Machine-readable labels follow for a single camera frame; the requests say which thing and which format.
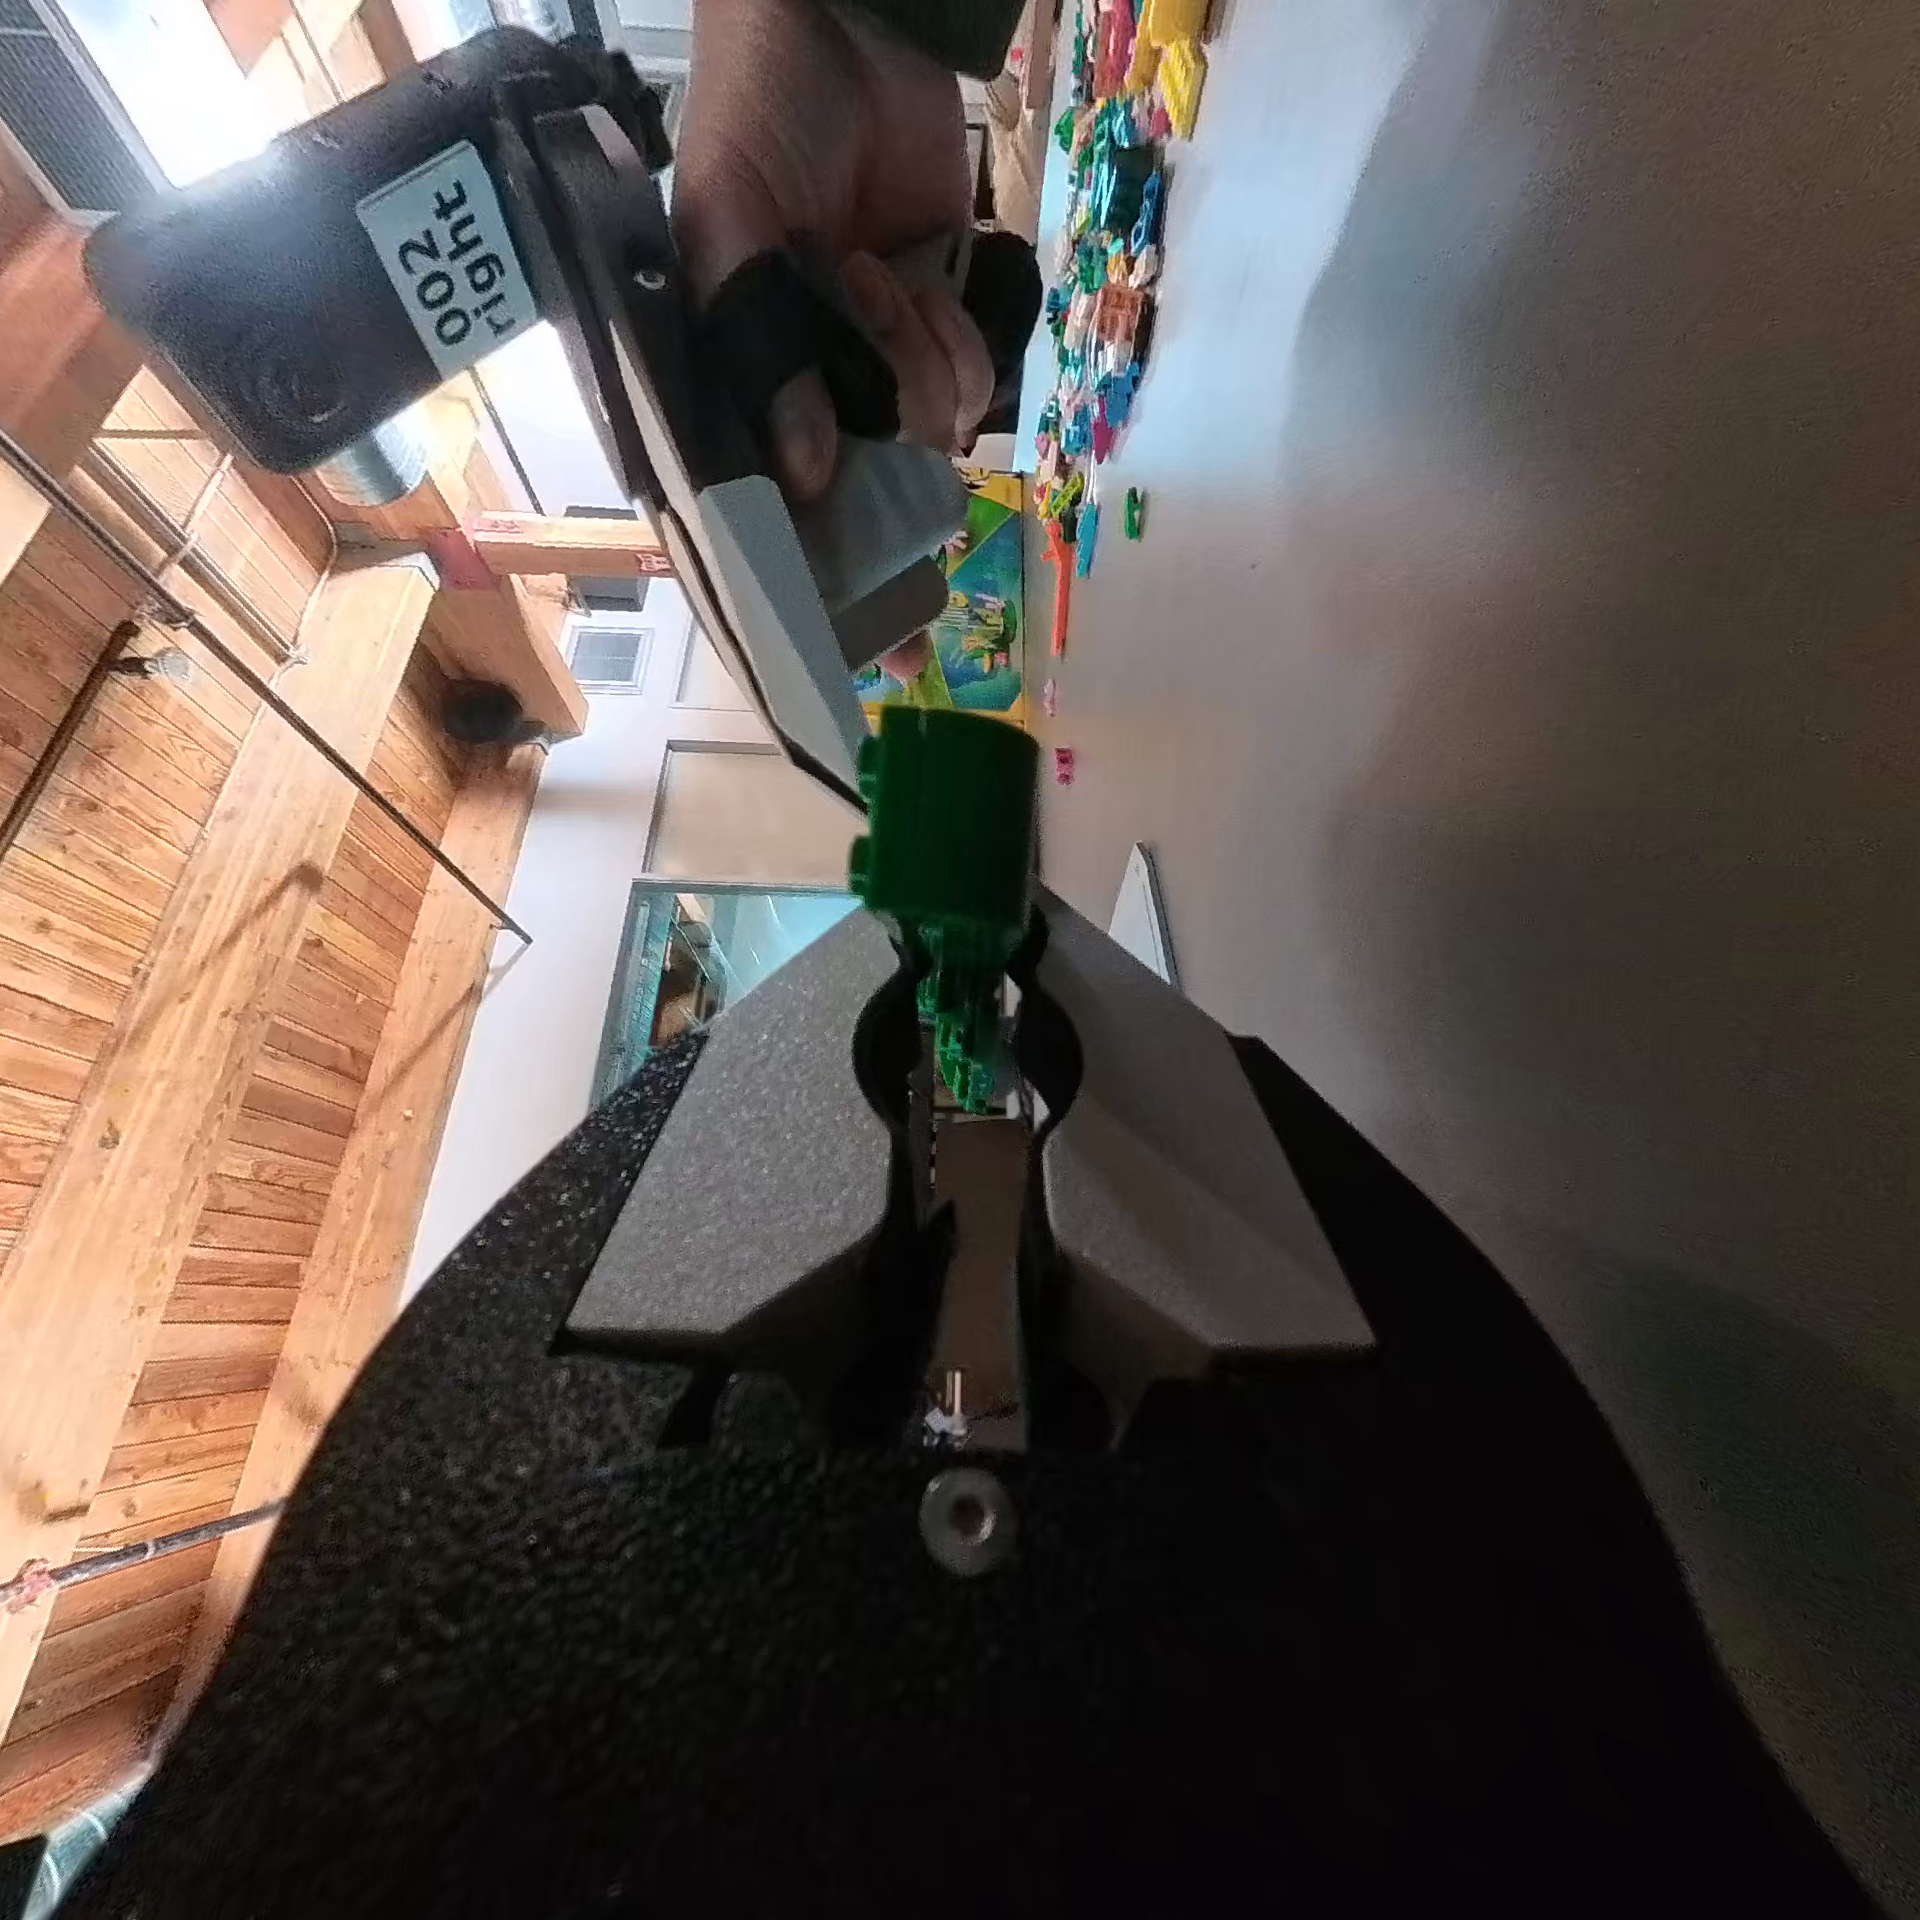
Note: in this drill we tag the white instruction booklet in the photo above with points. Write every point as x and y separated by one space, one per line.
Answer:
1149 914

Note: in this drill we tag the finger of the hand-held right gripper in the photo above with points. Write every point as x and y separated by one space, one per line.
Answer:
886 556
774 615

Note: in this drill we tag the white ceiling vent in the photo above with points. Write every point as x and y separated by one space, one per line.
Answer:
77 119

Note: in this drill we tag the silver air duct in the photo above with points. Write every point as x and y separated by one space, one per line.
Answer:
376 457

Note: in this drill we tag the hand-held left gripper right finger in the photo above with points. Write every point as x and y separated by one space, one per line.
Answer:
1202 1185

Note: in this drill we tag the pile of colourful bricks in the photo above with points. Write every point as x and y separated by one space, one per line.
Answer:
1110 269

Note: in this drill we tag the grey desk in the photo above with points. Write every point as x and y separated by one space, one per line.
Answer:
1501 749

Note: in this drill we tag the black wall speaker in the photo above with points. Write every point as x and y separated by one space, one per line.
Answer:
608 593

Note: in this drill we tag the person's right hand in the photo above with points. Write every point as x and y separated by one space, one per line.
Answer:
826 135

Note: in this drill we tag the black round ceiling fixture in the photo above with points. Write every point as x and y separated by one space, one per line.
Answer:
487 714

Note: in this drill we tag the green brick leaf build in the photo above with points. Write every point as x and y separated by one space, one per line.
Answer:
962 840

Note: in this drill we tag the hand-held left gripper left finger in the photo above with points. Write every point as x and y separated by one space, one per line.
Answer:
722 1185

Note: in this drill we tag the colourful toy box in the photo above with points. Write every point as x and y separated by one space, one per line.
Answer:
975 599

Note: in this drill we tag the white wall vent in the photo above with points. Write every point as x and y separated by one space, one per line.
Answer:
608 656

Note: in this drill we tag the orange brick separator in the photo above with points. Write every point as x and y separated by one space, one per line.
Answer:
1059 593

